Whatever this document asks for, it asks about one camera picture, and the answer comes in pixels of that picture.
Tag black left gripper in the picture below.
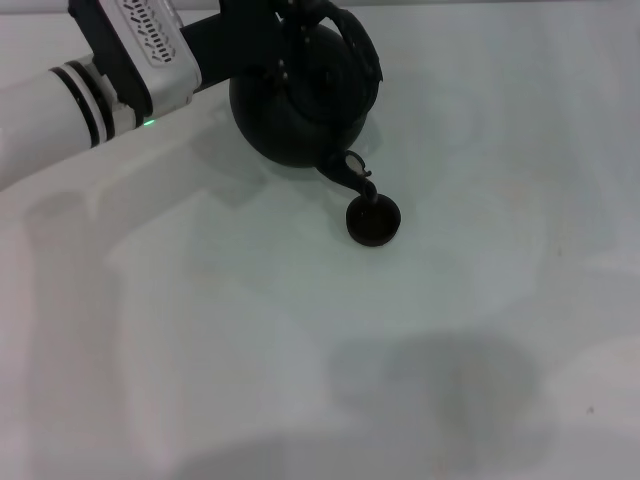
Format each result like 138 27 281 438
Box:
178 0 337 95

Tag black round teapot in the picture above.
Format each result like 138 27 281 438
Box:
228 0 386 207

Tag small dark teacup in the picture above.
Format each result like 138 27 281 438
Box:
345 193 403 248

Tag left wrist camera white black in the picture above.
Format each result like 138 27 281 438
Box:
67 0 204 121

